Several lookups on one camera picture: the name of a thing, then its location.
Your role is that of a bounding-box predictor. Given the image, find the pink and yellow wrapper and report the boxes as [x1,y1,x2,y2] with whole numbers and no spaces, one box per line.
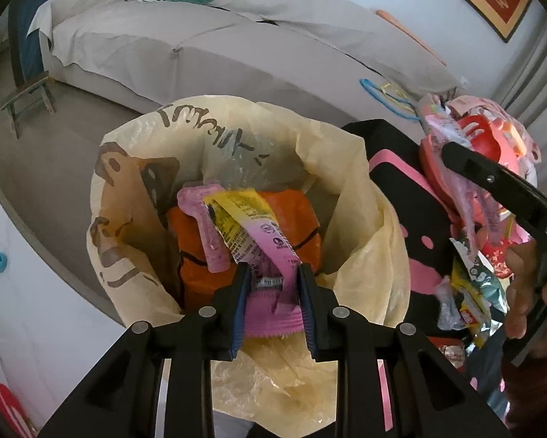
[203,188,311,338]

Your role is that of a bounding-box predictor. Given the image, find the orange package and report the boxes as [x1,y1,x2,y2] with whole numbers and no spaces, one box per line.
[166,190,323,316]

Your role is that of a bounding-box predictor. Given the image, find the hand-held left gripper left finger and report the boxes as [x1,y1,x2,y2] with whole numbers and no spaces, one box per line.
[38,262,256,438]

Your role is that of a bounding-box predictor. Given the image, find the person's right hand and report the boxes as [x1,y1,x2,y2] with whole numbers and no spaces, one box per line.
[504,241,547,339]

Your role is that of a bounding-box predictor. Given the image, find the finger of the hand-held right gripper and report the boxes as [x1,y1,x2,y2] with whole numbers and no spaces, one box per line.
[441,141,547,227]

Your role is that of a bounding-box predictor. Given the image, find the wooden stool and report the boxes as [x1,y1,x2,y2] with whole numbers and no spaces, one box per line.
[0,74,58,140]

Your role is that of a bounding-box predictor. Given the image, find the dark blue cloth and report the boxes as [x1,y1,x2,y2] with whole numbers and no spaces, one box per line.
[8,0,135,88]

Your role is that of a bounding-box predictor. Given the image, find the black and pink table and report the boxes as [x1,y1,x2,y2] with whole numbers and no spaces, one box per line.
[250,119,513,438]

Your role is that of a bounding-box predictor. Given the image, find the crumpled clear wrapper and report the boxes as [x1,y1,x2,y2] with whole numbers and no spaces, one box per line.
[434,277,466,332]

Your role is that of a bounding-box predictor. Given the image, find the blue hanger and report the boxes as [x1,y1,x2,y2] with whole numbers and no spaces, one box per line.
[358,78,421,122]

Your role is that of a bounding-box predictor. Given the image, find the clear plastic wrap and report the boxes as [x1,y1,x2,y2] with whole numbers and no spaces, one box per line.
[201,145,304,193]

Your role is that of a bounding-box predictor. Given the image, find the yellow hanger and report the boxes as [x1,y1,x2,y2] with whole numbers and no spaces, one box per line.
[380,82,412,102]

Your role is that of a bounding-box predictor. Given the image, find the person's right forearm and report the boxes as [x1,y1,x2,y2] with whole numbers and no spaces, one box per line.
[500,328,547,438]

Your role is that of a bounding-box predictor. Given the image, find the cartoon printed plastic wrapper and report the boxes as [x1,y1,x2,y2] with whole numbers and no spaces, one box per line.
[450,236,508,348]

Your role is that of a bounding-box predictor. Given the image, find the yellow plastic bag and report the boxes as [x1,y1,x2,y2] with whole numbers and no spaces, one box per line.
[85,95,411,430]

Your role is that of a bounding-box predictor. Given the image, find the grey sofa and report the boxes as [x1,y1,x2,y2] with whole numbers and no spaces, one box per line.
[27,0,466,120]

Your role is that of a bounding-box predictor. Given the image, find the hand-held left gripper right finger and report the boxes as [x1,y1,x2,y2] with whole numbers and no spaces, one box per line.
[297,262,513,438]

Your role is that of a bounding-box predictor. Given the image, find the pink translucent wrapper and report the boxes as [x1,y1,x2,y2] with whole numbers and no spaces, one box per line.
[441,163,500,240]

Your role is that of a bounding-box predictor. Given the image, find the grey curtain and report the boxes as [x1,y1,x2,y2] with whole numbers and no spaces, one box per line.
[491,22,547,120]

